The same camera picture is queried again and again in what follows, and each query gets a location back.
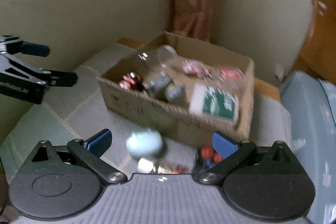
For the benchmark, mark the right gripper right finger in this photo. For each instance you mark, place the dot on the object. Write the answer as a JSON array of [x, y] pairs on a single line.
[[234, 153]]

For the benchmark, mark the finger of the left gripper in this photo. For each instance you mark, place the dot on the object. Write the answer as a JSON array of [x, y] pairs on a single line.
[[47, 75], [13, 45]]

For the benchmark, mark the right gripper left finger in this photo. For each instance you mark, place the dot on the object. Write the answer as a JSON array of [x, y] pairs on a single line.
[[87, 153]]

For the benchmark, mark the capsule bottle with silver cap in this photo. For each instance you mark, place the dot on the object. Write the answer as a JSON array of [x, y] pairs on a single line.
[[151, 166]]

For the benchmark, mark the light blue earbud case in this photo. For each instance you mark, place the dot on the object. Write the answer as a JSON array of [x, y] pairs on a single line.
[[145, 143]]

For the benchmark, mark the white green medical container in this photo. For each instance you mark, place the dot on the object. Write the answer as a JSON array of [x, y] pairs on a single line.
[[214, 103]]

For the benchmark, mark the red wooden toy train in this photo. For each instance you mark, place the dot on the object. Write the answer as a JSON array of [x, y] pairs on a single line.
[[131, 81]]

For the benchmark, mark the grey shark figurine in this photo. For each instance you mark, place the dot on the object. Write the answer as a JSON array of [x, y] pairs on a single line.
[[165, 89]]

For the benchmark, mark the pink pig keychain toy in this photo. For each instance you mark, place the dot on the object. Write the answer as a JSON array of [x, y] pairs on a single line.
[[196, 68]]

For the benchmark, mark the tall clear plastic jar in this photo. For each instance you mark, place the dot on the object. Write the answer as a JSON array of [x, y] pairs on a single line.
[[159, 58]]

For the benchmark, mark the clear jar with red label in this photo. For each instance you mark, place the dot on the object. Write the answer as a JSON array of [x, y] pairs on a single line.
[[231, 79]]

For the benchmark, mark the open cardboard box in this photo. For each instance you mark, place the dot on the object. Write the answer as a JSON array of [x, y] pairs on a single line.
[[176, 121]]

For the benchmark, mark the blue floral bed sheet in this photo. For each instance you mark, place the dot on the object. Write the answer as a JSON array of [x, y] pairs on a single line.
[[311, 105]]

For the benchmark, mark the wooden bed headboard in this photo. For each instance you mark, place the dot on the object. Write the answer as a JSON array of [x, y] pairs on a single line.
[[317, 54]]

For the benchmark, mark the white wall charger plug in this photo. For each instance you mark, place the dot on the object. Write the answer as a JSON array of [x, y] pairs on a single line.
[[279, 72]]

